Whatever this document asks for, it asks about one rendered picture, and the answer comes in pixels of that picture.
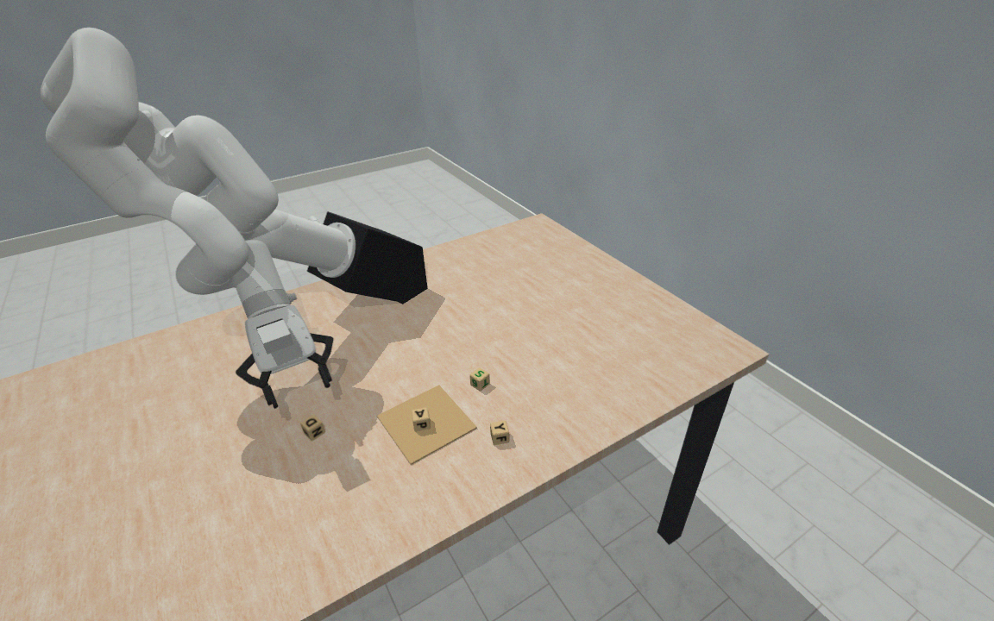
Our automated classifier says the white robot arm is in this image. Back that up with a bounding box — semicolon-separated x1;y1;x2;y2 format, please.
41;28;355;317

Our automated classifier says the tan letter block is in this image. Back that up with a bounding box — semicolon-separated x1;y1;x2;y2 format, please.
300;415;325;441
469;367;490;391
490;420;509;445
412;407;431;431

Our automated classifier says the tan square mat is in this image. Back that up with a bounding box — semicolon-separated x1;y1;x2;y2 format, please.
377;385;477;465

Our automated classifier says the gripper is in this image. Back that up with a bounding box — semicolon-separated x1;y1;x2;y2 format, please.
236;304;334;409

